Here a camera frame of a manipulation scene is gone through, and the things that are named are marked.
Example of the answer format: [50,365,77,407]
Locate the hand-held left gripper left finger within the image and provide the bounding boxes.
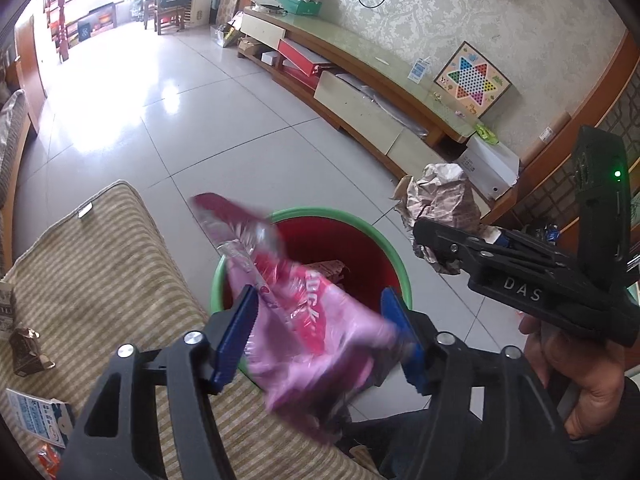
[60,285,261,480]

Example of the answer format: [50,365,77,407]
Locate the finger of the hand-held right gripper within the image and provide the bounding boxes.
[412,216,506,277]
[480,227,581,281]

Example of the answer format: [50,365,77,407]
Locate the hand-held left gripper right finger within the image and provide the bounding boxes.
[380,287,577,480]

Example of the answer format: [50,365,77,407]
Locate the brown paper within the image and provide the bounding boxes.
[392,162,501,277]

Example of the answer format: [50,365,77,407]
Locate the pink plastic wrapper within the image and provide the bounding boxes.
[192,192,401,444]

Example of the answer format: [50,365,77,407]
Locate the red bin with green rim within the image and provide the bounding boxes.
[210,206,414,392]

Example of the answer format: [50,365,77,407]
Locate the person's right hand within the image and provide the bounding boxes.
[517,310,631,441]

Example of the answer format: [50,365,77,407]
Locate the white cardboard box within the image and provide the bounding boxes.
[451,135,522,202]

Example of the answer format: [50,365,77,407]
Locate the crumpled brown carton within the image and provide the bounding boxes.
[304,259,352,287]

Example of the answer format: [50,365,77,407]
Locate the person's dark pants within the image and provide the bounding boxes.
[344,406,442,480]

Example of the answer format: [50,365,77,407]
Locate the star checkers board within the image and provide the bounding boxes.
[433,41,512,119]

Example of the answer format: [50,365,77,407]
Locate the blue and white card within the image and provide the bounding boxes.
[407,56,432,85]

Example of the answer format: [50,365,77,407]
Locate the wooden television cabinet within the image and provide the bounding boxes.
[235,6,479,182]

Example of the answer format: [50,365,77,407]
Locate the small brown carton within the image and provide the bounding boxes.
[9,327,57,377]

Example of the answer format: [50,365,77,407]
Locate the white and blue box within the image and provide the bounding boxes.
[5,387,77,449]

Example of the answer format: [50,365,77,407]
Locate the orange snack packet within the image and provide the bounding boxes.
[36,444,69,479]

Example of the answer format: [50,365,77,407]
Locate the red flat box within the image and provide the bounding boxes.
[277,38,334,92]

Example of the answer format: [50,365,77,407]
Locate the green box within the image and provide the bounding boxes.
[275,0,323,17]

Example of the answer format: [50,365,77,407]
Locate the red wooden chair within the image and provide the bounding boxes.
[44,0,72,64]

